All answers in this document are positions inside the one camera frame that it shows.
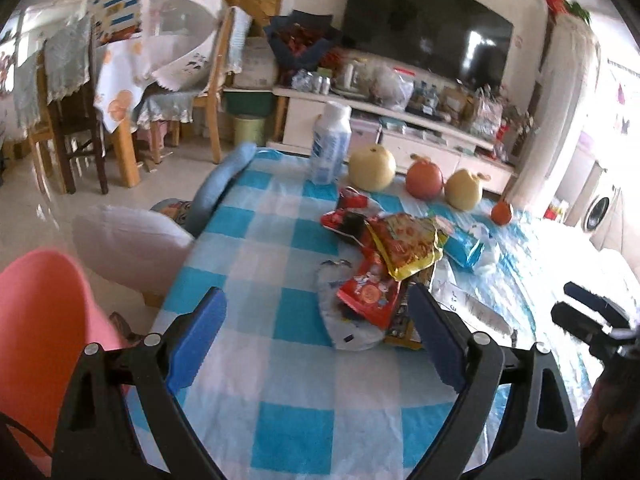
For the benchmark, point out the clear plastic bag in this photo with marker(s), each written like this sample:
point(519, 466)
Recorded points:
point(392, 87)

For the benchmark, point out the blue snack packet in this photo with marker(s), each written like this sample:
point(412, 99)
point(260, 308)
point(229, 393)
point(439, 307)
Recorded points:
point(465, 247)

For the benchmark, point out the grey lace chair cover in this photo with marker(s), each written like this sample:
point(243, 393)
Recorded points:
point(67, 60)

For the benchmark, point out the dark wooden chair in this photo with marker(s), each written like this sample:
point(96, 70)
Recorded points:
point(82, 125)

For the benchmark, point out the white milk bottle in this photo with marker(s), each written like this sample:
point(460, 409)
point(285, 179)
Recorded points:
point(330, 142)

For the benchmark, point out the red apple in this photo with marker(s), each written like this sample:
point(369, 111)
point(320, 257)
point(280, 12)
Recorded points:
point(424, 179)

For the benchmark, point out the pink plastic chair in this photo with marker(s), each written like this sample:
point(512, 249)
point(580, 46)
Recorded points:
point(45, 320)

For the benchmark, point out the red cartoon snack wrapper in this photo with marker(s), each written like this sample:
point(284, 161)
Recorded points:
point(370, 292)

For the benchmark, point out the yellow snack bag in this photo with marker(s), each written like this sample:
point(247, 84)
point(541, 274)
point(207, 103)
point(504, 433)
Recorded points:
point(407, 245)

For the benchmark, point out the dark blue flower bouquet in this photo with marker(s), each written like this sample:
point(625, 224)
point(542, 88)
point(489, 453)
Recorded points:
point(302, 40)

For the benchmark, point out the white paper slip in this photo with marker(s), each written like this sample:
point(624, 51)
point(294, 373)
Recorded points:
point(475, 307)

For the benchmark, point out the silver foil wrapper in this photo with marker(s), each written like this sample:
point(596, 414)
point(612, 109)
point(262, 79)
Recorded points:
point(350, 332)

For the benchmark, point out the white cushion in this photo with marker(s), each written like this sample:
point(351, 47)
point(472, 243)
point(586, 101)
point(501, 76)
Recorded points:
point(130, 242)

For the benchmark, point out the white washing machine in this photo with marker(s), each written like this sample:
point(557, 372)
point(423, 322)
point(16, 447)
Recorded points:
point(602, 205)

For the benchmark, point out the red and black wrapper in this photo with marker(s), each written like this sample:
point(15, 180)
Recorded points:
point(347, 225)

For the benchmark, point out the green waste bin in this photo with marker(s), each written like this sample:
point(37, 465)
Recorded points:
point(250, 130)

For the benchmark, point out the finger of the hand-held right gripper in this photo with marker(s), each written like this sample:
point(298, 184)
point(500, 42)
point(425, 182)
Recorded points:
point(580, 322)
point(592, 297)

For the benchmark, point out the white covered air conditioner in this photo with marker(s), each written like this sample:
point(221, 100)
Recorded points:
point(560, 110)

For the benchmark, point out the person's right hand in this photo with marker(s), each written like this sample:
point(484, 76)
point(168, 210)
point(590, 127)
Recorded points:
point(597, 420)

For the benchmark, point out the large yellow pear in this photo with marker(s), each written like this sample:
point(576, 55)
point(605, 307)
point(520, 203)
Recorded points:
point(371, 167)

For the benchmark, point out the white television cabinet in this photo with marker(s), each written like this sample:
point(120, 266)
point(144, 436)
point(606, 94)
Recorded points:
point(400, 135)

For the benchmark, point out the mesh food cover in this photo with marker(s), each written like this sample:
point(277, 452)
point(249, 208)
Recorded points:
point(180, 30)

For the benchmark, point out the green basin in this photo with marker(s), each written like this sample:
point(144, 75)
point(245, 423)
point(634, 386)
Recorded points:
point(250, 102)

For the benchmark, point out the small yellow pear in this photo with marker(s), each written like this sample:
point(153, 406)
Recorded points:
point(464, 189)

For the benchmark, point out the blue checked tablecloth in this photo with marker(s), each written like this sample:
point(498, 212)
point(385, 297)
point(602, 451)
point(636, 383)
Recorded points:
point(280, 390)

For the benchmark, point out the black television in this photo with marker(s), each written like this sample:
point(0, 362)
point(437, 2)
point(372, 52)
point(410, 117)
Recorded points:
point(425, 25)

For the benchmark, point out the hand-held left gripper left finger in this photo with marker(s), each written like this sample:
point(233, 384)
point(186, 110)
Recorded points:
point(197, 340)

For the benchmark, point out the light wooden chair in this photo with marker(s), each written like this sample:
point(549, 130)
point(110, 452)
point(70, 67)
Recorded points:
point(217, 95)

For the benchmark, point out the patterned seat cushion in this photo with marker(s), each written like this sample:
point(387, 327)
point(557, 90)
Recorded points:
point(172, 210)

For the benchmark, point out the dining table with floral cloth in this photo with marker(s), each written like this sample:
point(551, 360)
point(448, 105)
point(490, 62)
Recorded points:
point(120, 100)

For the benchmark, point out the small orange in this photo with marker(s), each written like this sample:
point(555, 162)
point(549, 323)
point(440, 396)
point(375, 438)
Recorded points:
point(501, 212)

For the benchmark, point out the blue rolled cushion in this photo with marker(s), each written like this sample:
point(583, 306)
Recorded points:
point(222, 185)

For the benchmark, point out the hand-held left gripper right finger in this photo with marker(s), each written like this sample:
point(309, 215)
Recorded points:
point(440, 340)

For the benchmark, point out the red crumpled wrapper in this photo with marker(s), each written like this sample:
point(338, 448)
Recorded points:
point(352, 199)

